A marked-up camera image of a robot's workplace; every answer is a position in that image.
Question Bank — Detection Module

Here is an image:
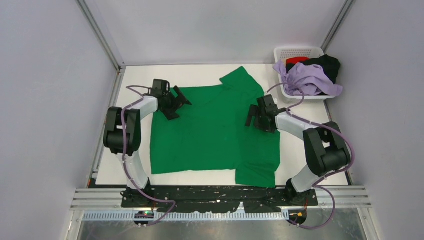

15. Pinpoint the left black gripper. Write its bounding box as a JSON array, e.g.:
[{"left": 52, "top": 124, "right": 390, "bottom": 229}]
[{"left": 161, "top": 87, "right": 191, "bottom": 121}]

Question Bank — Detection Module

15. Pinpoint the green t shirt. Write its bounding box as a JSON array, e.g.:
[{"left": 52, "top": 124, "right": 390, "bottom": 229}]
[{"left": 150, "top": 67, "right": 281, "bottom": 188}]

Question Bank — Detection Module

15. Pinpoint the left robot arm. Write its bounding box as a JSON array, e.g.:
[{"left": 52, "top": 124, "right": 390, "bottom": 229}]
[{"left": 103, "top": 79, "right": 192, "bottom": 207}]

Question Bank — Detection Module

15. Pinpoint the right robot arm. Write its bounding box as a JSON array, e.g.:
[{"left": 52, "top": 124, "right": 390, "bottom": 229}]
[{"left": 245, "top": 95, "right": 353, "bottom": 205}]

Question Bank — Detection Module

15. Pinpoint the white laundry basket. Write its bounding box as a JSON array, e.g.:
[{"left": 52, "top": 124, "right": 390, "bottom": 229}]
[{"left": 273, "top": 46, "right": 335, "bottom": 104}]

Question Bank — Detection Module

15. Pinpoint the red t shirt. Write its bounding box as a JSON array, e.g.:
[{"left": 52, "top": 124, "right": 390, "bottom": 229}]
[{"left": 285, "top": 56, "right": 309, "bottom": 65}]

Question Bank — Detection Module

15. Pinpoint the lavender t shirt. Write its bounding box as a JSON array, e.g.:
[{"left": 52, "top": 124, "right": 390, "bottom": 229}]
[{"left": 273, "top": 61, "right": 343, "bottom": 97}]

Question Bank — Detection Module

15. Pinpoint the black t shirt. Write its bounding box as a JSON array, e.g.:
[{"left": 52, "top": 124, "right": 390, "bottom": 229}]
[{"left": 285, "top": 54, "right": 341, "bottom": 84}]

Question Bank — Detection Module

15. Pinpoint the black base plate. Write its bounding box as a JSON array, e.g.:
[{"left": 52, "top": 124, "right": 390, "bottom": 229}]
[{"left": 120, "top": 185, "right": 318, "bottom": 214}]

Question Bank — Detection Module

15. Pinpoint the left corner frame post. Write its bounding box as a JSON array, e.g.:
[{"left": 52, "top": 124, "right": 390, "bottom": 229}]
[{"left": 75, "top": 0, "right": 126, "bottom": 71}]

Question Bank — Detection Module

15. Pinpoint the corner frame post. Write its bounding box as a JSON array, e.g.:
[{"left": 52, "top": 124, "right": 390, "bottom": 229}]
[
  {"left": 320, "top": 0, "right": 356, "bottom": 53},
  {"left": 75, "top": 0, "right": 126, "bottom": 71}
]

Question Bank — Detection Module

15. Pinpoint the slotted cable duct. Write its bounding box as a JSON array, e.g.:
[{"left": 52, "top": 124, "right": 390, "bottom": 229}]
[{"left": 82, "top": 210, "right": 289, "bottom": 222}]

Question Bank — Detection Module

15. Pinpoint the right corner frame post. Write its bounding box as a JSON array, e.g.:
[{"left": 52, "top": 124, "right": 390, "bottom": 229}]
[{"left": 320, "top": 0, "right": 356, "bottom": 53}]

